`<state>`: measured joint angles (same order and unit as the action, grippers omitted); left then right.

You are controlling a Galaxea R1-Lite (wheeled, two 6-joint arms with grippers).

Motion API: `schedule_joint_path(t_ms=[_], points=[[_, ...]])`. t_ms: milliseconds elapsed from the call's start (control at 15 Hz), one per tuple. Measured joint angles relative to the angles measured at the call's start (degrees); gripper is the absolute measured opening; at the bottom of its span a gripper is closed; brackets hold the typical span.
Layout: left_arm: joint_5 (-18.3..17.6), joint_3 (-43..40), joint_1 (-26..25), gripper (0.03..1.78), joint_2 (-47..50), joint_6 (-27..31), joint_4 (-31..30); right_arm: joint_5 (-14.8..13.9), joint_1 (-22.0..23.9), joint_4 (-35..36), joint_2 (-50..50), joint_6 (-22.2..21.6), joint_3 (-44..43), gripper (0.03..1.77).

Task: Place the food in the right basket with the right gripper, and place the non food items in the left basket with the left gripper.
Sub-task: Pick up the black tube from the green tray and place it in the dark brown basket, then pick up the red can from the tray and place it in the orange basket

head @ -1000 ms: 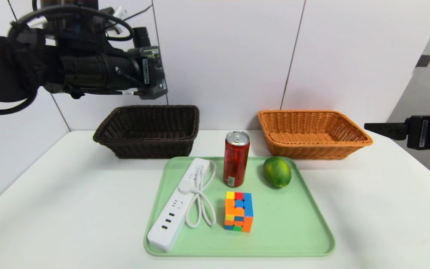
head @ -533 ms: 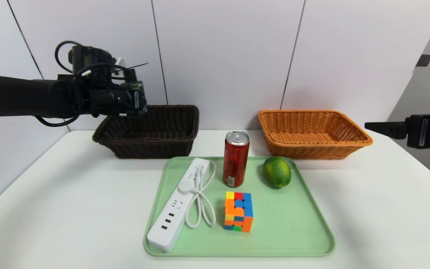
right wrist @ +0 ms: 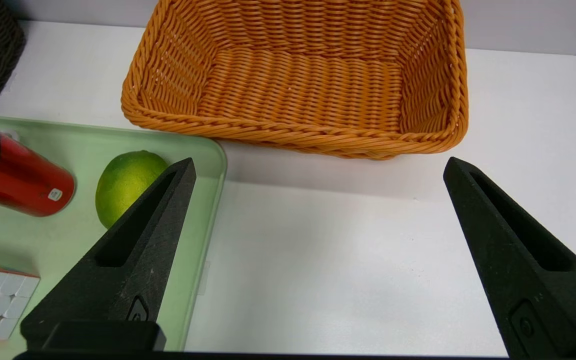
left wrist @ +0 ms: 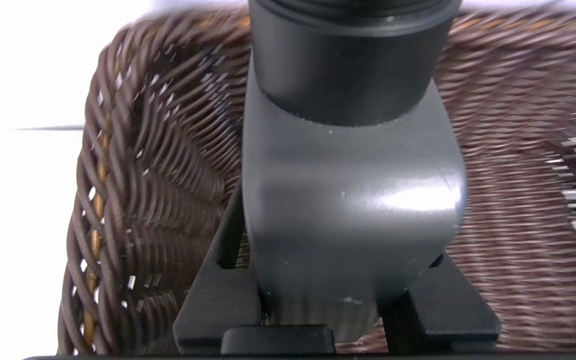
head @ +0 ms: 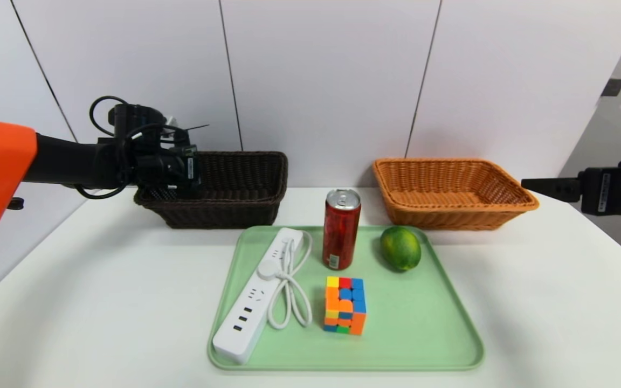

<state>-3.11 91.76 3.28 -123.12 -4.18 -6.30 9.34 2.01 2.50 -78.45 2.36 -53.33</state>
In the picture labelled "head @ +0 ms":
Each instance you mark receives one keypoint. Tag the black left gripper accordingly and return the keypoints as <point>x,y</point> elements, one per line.
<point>191,168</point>

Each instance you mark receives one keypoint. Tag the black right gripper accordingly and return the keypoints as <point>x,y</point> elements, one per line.
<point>602,191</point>

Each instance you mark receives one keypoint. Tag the red drink can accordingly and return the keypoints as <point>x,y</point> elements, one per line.
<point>341,231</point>

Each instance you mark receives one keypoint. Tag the green lime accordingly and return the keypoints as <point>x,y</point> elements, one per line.
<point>400,248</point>

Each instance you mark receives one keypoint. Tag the dark brown wicker basket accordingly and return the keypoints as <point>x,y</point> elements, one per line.
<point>235,210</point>

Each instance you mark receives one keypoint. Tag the orange wicker basket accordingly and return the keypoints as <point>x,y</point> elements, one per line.
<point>450,218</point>

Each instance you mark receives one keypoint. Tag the white power strip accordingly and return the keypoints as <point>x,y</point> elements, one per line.
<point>240,323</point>

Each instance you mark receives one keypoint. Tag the multicoloured puzzle cube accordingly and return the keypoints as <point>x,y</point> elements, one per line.
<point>344,304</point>

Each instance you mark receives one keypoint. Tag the light green plastic tray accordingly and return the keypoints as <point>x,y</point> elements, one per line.
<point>397,345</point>

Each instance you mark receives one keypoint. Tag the black square wall fixture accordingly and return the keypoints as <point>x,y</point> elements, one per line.
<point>612,87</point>

